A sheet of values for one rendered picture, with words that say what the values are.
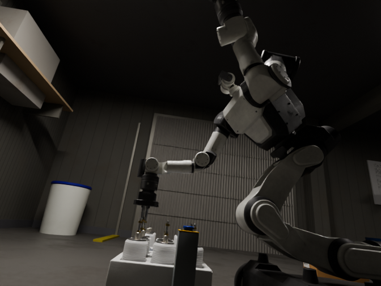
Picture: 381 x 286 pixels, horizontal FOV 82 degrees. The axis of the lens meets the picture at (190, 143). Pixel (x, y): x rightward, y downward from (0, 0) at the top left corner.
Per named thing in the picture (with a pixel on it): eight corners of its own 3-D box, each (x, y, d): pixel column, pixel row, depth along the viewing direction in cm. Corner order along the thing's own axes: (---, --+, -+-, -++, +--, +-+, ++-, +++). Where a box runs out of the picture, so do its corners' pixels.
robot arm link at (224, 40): (211, 9, 77) (221, 38, 75) (241, -2, 75) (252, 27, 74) (214, 29, 88) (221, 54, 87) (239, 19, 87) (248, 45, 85)
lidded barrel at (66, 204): (85, 234, 357) (97, 189, 383) (70, 236, 300) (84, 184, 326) (47, 230, 354) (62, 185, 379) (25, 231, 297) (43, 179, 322)
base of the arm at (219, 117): (228, 142, 131) (234, 127, 136) (243, 138, 120) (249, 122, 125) (210, 128, 126) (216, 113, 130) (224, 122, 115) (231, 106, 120)
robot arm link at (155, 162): (158, 184, 116) (161, 163, 120) (157, 180, 106) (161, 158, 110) (137, 181, 115) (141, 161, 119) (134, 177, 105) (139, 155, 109)
